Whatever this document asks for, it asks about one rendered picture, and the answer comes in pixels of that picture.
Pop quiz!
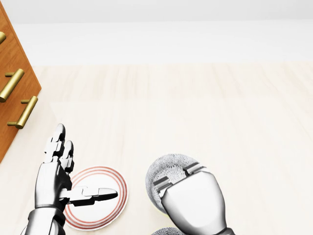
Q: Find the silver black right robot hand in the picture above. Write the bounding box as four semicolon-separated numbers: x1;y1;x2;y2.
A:
153;163;227;235

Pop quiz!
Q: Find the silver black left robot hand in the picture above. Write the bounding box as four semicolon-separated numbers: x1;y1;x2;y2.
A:
35;123;118;210

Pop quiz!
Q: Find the grey patterned bowl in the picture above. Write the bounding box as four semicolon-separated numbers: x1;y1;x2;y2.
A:
145;153;199;216
150;227;189;235

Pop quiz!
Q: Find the white plate with red rings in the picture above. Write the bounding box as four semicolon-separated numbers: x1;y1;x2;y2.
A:
64;166;129;231

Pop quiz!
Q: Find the wooden cabinet drawer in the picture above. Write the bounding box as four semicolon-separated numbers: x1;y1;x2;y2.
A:
0;45;34;106
0;7;22;71
0;70;42;163

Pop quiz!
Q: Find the wooden cabinet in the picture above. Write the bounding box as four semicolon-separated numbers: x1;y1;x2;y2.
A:
0;2;42;164

